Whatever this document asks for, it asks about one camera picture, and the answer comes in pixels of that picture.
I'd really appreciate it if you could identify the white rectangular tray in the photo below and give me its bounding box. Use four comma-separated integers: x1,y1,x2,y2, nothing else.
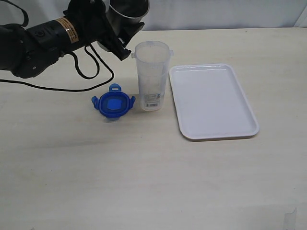
169,64,260,141

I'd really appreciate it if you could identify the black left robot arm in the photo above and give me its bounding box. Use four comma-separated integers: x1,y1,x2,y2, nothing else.
0,0,150,79

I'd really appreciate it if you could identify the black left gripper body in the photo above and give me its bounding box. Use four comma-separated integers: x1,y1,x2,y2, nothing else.
63,0,131,60

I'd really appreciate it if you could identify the clear tall plastic container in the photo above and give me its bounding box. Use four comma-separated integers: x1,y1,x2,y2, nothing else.
131,41,173,112

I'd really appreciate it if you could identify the stainless steel cup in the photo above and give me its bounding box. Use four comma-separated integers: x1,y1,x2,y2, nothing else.
104,0,150,42

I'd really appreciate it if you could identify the white backdrop curtain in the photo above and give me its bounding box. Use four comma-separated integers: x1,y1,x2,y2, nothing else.
0,0,307,31

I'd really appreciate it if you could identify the blue plastic lid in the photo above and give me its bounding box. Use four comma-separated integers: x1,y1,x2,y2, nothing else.
91,83,136,119

